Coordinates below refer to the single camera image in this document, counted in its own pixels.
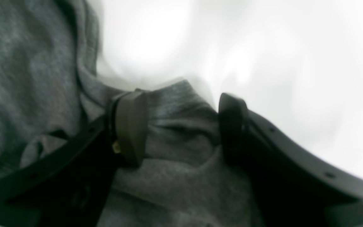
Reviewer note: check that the grey T-shirt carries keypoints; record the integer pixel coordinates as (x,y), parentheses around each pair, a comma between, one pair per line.
(49,91)

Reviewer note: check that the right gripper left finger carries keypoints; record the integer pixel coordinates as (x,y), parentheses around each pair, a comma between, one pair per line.
(69,187)

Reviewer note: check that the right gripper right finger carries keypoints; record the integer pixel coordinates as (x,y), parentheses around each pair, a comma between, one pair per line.
(292,187)

